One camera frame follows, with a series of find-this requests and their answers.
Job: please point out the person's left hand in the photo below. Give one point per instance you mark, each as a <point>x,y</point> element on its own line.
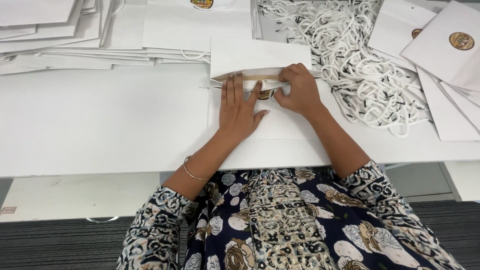
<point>237,112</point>

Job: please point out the person's right hand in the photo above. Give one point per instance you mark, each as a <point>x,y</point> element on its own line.
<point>300,93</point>

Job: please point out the white paper bag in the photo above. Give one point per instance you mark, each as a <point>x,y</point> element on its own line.
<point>262,108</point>
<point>465,101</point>
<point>446,112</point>

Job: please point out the thin gold bangle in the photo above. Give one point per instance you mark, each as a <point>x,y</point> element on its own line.
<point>193,173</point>

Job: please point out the stack of finished white bags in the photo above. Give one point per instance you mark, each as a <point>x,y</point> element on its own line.
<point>195,30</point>

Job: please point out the white bag with round logo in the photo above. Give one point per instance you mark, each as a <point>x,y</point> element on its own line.
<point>448,48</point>
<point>401,32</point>

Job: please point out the person's floral patterned dress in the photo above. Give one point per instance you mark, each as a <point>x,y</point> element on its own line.
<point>292,221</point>

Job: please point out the flat white paper bag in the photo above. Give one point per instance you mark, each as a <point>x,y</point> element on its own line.
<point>446,112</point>
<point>465,101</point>

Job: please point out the stack of flat white bags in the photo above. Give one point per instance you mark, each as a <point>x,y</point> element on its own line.
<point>63,33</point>

